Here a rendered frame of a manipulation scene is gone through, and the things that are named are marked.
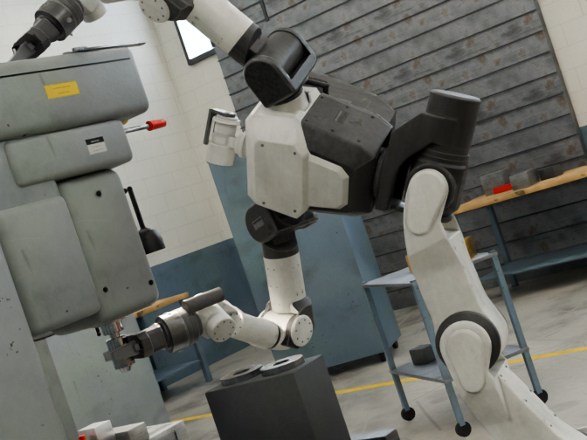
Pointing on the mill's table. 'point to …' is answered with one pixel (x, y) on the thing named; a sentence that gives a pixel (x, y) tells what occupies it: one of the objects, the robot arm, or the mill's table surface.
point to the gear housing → (68, 153)
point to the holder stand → (279, 402)
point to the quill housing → (108, 248)
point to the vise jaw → (132, 432)
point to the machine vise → (169, 431)
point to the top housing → (69, 92)
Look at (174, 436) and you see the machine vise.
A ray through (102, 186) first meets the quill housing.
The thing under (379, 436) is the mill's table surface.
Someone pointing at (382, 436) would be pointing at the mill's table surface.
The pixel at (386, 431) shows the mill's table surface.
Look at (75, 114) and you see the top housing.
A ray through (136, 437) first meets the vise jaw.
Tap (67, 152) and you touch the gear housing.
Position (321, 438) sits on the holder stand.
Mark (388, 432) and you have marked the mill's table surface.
